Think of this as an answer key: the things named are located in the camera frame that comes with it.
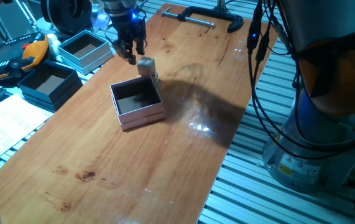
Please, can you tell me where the translucent purple plastic bag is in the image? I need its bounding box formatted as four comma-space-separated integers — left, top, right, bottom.
90, 11, 111, 30

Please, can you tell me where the black orange teach pendant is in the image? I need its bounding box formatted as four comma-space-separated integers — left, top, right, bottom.
0, 32, 50, 83

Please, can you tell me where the dark blue gift box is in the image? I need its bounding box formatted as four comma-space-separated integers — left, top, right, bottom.
17, 60, 83, 112

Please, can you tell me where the light grey-blue gift box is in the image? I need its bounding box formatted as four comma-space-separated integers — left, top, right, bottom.
58, 29, 115, 76

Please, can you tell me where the small white ball figure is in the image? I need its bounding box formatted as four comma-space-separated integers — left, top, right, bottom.
46, 33, 62, 57

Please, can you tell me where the slanted metal frame pole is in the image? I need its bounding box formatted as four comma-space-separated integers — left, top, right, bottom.
214, 0, 229, 11

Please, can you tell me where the black filament spool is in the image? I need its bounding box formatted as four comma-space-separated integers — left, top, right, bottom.
39, 0, 93, 35

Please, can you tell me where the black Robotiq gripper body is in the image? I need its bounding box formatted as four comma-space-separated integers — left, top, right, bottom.
104, 0, 149, 41

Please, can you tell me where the plain beige cube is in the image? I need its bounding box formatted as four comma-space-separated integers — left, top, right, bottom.
136, 56, 157, 77

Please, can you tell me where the large white paper sheet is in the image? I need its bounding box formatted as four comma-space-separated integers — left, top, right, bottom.
0, 93, 52, 172

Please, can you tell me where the black C-clamp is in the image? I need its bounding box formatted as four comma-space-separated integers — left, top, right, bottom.
160, 6, 245, 34

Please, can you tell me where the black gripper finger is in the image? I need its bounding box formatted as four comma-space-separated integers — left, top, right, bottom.
135, 32, 147, 57
113, 39, 138, 66

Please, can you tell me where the orange wooden board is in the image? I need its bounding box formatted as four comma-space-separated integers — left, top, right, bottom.
0, 2, 279, 224

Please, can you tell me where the small Rubik's cube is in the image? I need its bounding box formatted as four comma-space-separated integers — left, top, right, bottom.
139, 71, 160, 86

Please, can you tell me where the pink square gift box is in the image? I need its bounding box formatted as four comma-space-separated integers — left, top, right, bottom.
109, 75, 167, 131

